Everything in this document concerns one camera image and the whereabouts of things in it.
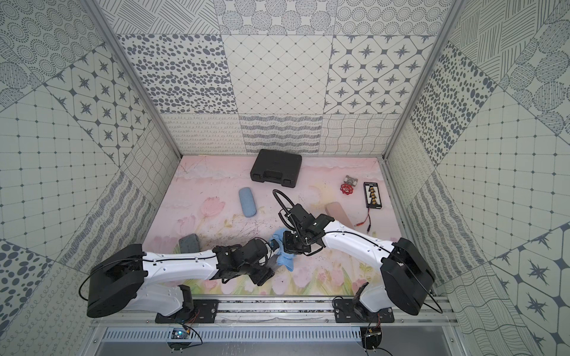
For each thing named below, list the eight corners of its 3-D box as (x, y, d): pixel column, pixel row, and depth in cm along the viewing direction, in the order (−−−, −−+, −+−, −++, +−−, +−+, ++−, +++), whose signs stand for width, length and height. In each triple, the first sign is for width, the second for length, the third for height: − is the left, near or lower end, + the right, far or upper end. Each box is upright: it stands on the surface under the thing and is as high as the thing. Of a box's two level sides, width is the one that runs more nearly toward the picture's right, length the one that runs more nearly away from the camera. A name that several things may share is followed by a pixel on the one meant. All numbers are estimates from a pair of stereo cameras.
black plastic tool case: (250, 180, 112) (249, 174, 108) (262, 154, 124) (261, 148, 120) (295, 189, 109) (296, 182, 105) (303, 161, 121) (303, 155, 117)
